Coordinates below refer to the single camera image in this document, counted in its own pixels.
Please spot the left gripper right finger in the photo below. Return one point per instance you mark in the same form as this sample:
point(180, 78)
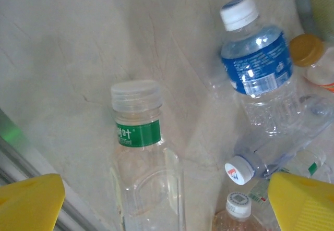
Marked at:
point(305, 207)

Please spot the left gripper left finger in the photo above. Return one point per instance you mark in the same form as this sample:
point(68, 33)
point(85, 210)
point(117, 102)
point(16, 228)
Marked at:
point(26, 205)

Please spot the clear bottle green white label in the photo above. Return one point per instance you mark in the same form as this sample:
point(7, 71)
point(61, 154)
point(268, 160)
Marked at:
point(310, 167)

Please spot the amber drink bottle white cap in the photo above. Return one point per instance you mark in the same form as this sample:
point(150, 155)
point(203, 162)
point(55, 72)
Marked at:
point(238, 202)

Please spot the clear bottle white logo cap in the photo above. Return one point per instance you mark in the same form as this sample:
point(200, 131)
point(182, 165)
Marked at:
point(287, 142)

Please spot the clear bottle green neck band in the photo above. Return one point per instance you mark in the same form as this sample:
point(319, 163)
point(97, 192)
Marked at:
point(146, 137)

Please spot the blue label water bottle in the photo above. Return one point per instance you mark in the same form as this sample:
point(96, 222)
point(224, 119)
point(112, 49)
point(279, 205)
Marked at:
point(258, 66)

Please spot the bottle with orange cap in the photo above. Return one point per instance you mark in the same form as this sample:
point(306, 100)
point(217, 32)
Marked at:
point(305, 49)

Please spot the mesh waste bin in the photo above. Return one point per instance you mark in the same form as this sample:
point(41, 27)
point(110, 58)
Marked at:
point(324, 6)

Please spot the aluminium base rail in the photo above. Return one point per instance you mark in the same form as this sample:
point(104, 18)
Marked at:
point(15, 158)

